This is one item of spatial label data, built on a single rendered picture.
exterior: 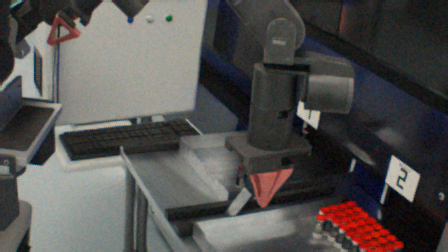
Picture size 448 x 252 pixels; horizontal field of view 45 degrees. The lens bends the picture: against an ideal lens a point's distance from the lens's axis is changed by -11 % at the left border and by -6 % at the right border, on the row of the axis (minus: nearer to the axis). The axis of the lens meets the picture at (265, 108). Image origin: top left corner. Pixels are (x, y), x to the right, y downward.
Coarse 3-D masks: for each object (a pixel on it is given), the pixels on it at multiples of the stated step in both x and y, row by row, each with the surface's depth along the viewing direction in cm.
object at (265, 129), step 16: (256, 112) 74; (272, 112) 73; (288, 112) 74; (256, 128) 75; (272, 128) 74; (288, 128) 75; (240, 144) 76; (256, 144) 75; (272, 144) 75; (288, 144) 76; (304, 144) 78; (240, 160) 74; (256, 160) 74
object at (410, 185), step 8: (392, 160) 111; (392, 168) 111; (400, 168) 109; (408, 168) 107; (392, 176) 111; (408, 176) 107; (416, 176) 105; (392, 184) 111; (400, 184) 109; (408, 184) 107; (416, 184) 105; (400, 192) 109; (408, 192) 107
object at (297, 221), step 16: (288, 208) 114; (304, 208) 116; (208, 224) 106; (224, 224) 107; (240, 224) 109; (256, 224) 112; (272, 224) 113; (288, 224) 114; (304, 224) 115; (208, 240) 99; (224, 240) 106; (240, 240) 106; (256, 240) 107; (272, 240) 108; (288, 240) 109; (304, 240) 109; (320, 240) 110
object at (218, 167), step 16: (192, 144) 138; (208, 144) 141; (224, 144) 143; (192, 160) 131; (208, 160) 135; (224, 160) 136; (304, 160) 142; (320, 160) 143; (208, 176) 124; (224, 176) 129; (304, 176) 134; (320, 176) 128; (336, 176) 130; (352, 176) 133; (224, 192) 118; (240, 192) 118
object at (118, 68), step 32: (160, 0) 157; (192, 0) 163; (64, 32) 145; (96, 32) 150; (128, 32) 156; (160, 32) 162; (192, 32) 167; (64, 64) 149; (96, 64) 154; (128, 64) 160; (160, 64) 166; (192, 64) 172; (64, 96) 152; (96, 96) 158; (128, 96) 164; (160, 96) 170; (192, 96) 176
